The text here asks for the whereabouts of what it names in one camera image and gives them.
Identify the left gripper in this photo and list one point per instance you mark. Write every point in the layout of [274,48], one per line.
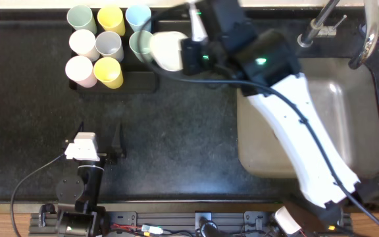
[106,156]

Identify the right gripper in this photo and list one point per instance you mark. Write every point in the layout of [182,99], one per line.
[192,56]

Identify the white cup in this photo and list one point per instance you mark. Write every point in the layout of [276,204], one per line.
[83,44]
[167,51]

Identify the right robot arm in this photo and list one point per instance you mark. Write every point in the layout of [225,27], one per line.
[303,138]

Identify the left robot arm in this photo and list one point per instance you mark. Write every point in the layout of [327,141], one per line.
[89,184]

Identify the green cup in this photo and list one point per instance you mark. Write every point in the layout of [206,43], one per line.
[81,18]
[140,45]

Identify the black tray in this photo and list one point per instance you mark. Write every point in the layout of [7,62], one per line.
[140,80]

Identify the yellow cup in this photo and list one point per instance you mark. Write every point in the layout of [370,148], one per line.
[108,72]
[111,19]

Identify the pink cup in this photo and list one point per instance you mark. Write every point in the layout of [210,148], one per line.
[80,71]

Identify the blue cup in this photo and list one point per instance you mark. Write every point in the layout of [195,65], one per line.
[138,17]

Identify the grey cup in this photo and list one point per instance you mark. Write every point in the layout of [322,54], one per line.
[109,45]

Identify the steel sink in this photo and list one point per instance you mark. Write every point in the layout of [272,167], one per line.
[350,125]

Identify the steel tap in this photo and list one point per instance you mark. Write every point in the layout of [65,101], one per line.
[371,33]

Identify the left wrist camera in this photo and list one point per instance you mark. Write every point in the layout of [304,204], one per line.
[83,147]

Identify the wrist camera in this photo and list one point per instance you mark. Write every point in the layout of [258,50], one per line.
[197,27]
[83,147]

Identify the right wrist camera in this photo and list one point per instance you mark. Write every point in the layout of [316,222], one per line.
[197,27]

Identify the mounting rail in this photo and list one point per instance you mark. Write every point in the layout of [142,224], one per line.
[176,222]

